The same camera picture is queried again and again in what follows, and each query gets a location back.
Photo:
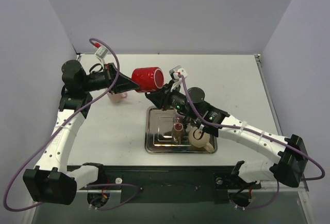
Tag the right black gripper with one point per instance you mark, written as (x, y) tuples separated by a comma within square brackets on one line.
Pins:
[(163, 96)]

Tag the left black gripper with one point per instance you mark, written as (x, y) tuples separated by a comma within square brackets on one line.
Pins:
[(111, 77)]

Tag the pink faceted ceramic mug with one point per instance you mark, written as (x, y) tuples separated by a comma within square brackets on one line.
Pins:
[(117, 98)]

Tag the red ceramic mug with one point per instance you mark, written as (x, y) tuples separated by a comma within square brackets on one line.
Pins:
[(149, 79)]

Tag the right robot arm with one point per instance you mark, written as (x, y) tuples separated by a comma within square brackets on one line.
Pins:
[(285, 157)]

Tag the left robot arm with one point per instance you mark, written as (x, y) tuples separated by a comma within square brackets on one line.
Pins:
[(50, 181)]

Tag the cream ceramic mug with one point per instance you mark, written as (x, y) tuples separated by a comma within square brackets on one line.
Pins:
[(199, 139)]

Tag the small dark brown cup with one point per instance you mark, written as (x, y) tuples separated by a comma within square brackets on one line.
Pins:
[(178, 132)]

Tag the stainless steel tray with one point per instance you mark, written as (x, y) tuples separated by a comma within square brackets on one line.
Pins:
[(158, 133)]

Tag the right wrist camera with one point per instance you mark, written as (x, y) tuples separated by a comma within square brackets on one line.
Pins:
[(177, 74)]

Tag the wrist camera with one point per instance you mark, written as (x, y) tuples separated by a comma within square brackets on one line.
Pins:
[(177, 74), (101, 53)]

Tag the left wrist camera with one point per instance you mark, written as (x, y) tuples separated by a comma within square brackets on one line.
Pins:
[(101, 53)]

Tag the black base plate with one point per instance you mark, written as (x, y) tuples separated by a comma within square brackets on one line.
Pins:
[(169, 184)]

